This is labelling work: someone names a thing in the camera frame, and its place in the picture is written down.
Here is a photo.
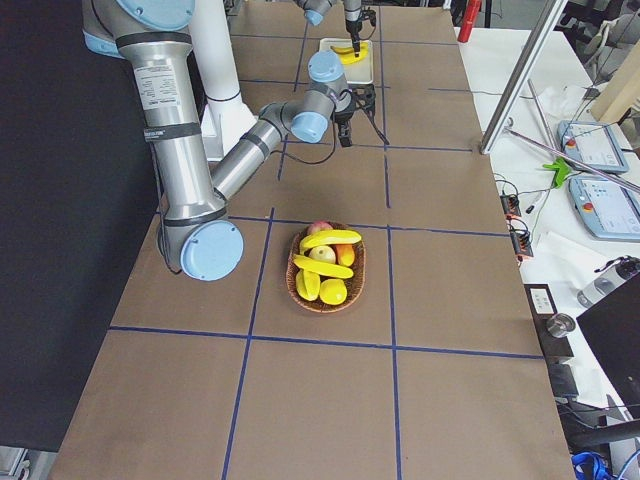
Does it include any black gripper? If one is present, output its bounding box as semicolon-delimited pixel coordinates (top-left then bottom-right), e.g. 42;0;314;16
343;0;375;54
333;99;357;148

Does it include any yellow banana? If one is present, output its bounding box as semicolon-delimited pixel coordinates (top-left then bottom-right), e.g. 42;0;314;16
336;50;369;65
293;254;354;279
330;42;368;56
299;229;362;254

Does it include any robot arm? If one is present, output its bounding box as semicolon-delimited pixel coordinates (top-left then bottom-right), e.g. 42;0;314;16
294;0;376;58
82;1;349;281

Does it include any brown wicker basket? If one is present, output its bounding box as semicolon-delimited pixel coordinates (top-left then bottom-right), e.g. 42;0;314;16
285;222;366;314

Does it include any red pink apple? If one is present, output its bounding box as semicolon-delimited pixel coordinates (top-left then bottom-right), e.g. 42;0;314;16
307;221;333;235

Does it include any red fire extinguisher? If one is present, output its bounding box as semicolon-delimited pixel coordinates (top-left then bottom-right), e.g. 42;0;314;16
457;0;483;43

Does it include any red orange mango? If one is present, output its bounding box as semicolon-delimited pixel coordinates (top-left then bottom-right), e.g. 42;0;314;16
334;244;356;267

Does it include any pale yellow apple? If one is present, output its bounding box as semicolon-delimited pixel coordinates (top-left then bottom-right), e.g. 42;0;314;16
308;245;336;264

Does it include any yellow starfruit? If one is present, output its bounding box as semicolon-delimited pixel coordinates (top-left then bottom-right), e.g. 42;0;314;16
295;269;321;301

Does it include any yellow lemon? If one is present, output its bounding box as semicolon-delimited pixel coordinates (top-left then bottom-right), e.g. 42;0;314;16
319;278;348;306

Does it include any metal reacher grabber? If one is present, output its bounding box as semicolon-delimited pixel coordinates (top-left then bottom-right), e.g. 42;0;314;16
504;80;639;193

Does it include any teach pendant far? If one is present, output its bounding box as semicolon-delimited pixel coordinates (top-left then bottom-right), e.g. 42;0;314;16
557;120;629;174

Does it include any teach pendant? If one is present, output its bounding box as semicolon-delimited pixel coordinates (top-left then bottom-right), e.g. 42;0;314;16
568;175;640;242
557;120;629;174

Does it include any teach pendant near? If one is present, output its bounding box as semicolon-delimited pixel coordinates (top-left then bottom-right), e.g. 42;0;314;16
568;175;640;242

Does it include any steel cup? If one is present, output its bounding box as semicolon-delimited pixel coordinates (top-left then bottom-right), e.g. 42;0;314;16
545;313;576;338

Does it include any clear water bottle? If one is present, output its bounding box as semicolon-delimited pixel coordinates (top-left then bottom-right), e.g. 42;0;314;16
576;255;639;308

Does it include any black monitor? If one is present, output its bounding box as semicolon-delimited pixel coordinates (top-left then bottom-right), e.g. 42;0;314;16
577;280;639;419

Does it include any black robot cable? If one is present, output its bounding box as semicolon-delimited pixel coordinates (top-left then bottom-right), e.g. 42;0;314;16
279;84;391;166

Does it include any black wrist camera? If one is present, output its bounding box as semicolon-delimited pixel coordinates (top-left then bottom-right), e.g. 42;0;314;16
351;84;376;116

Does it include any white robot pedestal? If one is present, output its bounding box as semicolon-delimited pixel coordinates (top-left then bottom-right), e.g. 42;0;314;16
189;0;256;161

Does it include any aluminium frame post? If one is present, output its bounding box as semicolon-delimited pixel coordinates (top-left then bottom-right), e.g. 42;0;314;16
479;0;568;155

